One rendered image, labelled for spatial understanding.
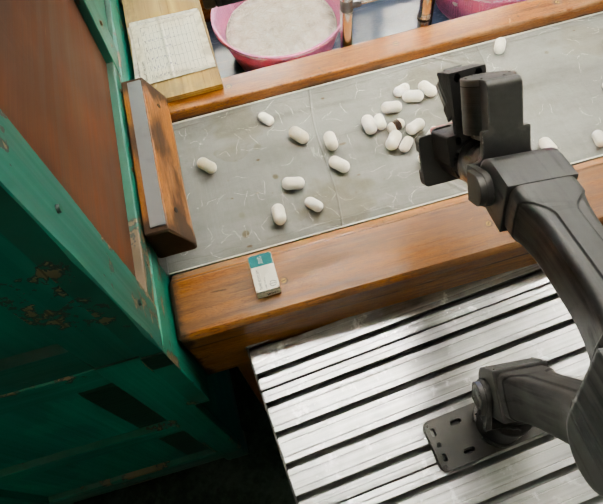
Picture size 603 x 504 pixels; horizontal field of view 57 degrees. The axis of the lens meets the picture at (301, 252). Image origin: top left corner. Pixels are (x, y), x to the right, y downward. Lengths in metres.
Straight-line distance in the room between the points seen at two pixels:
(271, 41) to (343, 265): 0.52
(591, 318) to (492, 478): 0.42
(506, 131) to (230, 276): 0.43
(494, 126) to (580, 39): 0.61
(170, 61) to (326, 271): 0.51
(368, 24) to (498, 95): 0.70
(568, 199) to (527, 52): 0.63
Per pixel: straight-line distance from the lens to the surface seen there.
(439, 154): 0.70
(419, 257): 0.81
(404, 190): 0.90
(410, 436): 0.83
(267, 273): 0.78
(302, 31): 1.16
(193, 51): 1.10
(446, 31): 1.12
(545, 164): 0.57
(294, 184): 0.89
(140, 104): 0.91
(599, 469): 0.48
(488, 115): 0.60
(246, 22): 1.21
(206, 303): 0.80
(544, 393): 0.60
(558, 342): 0.91
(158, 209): 0.78
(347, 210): 0.88
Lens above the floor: 1.48
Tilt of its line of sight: 62 degrees down
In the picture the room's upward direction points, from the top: 9 degrees counter-clockwise
